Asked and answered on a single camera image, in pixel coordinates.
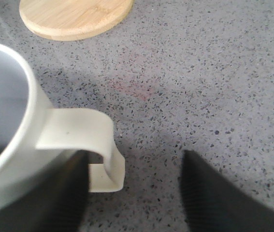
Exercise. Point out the wooden mug tree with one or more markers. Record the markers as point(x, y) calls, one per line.
point(72, 20)

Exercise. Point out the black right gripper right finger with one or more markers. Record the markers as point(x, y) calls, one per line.
point(214, 204)

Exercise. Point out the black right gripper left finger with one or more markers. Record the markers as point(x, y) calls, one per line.
point(56, 205)

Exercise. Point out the cream HOME mug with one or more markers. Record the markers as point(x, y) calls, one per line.
point(36, 139)

